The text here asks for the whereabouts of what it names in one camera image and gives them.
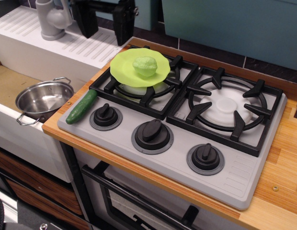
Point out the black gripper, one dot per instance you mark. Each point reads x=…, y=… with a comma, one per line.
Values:
x=124, y=13

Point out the light green toy cauliflower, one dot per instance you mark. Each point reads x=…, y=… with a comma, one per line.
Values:
x=145, y=66

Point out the lime green plastic plate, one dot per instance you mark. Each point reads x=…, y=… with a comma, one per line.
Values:
x=122, y=70

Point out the dark green toy pickle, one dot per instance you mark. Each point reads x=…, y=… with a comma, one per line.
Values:
x=82, y=107

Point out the white toy sink unit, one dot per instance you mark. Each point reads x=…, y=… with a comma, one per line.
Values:
x=25, y=58

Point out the small stainless steel pot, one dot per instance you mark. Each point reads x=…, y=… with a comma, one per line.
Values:
x=40, y=101

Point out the grey toy faucet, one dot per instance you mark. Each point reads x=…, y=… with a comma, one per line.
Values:
x=53, y=21

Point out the white left burner disc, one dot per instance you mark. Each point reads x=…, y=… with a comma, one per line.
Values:
x=161, y=87

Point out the white burner disc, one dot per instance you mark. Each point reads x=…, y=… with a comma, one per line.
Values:
x=224, y=103
x=161, y=87

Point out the black left burner grate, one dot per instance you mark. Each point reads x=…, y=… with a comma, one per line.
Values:
x=154, y=105

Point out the black burner grate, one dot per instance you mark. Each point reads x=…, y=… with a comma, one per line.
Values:
x=248, y=138
x=154, y=105

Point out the black left stove knob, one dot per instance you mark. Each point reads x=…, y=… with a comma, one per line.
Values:
x=106, y=118

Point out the black stove knob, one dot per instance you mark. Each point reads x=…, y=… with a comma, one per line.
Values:
x=152, y=137
x=205, y=159
x=106, y=118

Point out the black middle stove knob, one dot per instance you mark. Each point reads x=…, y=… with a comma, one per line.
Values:
x=152, y=137

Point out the white right burner disc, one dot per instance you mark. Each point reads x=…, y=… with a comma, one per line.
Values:
x=224, y=103

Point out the grey toy stove top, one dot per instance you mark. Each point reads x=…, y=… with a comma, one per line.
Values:
x=234, y=185

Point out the black right stove knob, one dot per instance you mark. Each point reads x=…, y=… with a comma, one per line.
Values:
x=205, y=159

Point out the wooden drawer front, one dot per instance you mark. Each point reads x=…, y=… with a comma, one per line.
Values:
x=42, y=191

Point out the toy oven door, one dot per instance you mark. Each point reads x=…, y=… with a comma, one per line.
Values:
x=130, y=203

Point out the black right burner grate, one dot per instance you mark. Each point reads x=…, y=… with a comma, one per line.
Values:
x=248, y=138

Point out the black oven door handle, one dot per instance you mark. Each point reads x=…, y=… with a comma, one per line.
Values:
x=183, y=224

